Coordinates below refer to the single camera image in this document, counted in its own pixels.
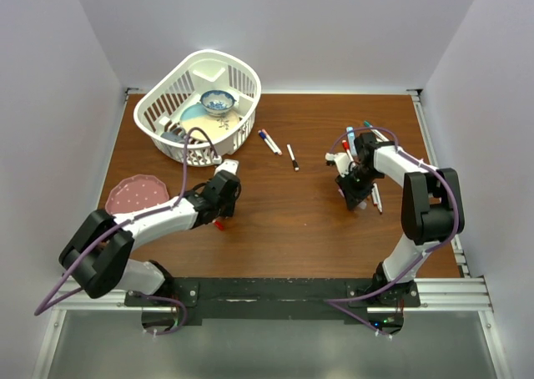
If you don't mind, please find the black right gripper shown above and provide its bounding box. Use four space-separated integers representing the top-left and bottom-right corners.
335 166 381 210

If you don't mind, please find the red cap white marker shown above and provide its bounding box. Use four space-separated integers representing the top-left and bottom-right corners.
372 184 383 214

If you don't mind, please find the light blue capped marker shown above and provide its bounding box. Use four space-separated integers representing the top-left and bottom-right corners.
345 126 358 157

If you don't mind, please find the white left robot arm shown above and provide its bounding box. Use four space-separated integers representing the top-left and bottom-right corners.
58 170 241 306

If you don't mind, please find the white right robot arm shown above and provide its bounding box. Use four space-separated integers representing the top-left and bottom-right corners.
325 127 465 306

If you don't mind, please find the teal capped white marker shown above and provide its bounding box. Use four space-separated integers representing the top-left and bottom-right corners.
364 120 389 142

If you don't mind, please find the black capped white marker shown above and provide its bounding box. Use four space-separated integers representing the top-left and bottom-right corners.
286 144 300 172

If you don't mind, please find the cream and blue plate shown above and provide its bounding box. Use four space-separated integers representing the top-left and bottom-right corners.
179 104 240 142

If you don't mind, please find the pink dotted plate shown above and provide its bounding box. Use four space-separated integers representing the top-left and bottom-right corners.
104 174 170 215

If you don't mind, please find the white plastic basket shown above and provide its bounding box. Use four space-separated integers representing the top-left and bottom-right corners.
133 49 261 167

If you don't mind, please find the blue patterned bowl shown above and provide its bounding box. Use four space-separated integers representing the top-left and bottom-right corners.
200 90 236 116

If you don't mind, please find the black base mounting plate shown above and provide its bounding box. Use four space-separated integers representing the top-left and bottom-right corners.
124 277 421 329

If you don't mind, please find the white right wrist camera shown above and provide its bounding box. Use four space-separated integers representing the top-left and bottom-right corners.
325 152 355 177

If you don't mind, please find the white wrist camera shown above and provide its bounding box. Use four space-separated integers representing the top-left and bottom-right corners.
325 152 355 177
214 159 239 175

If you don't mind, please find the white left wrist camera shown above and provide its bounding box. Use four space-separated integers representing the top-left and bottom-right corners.
214 159 239 175

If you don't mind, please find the aluminium frame rail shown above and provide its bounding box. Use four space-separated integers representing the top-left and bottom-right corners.
34 92 507 378

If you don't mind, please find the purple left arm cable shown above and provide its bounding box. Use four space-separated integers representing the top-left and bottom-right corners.
33 127 222 316

